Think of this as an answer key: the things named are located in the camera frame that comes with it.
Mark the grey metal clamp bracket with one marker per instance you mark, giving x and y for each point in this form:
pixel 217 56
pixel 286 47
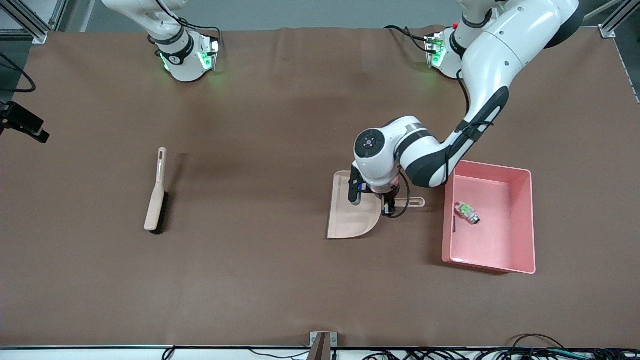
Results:
pixel 322 345

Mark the aluminium frame profile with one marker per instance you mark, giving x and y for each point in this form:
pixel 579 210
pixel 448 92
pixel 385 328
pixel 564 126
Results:
pixel 612 22
pixel 30 25

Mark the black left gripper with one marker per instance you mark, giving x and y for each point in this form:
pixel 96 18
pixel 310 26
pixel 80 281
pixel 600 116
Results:
pixel 389 202

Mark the beige brush with black bristles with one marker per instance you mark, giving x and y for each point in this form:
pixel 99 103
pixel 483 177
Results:
pixel 155 207

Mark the brown table cover sheet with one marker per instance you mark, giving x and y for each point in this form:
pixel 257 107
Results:
pixel 250 280

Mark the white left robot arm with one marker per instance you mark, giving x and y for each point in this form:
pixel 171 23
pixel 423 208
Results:
pixel 500 60

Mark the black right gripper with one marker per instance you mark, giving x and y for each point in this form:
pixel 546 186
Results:
pixel 24 118

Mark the beige plastic dustpan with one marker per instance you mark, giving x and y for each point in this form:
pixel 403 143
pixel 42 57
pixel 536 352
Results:
pixel 350 222

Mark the pink plastic bin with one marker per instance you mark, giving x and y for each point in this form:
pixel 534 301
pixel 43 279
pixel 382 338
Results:
pixel 490 240

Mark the white green electronic component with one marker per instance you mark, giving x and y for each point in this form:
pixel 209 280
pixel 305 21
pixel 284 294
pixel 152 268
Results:
pixel 466 211

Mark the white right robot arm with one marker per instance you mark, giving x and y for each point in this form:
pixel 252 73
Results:
pixel 182 62

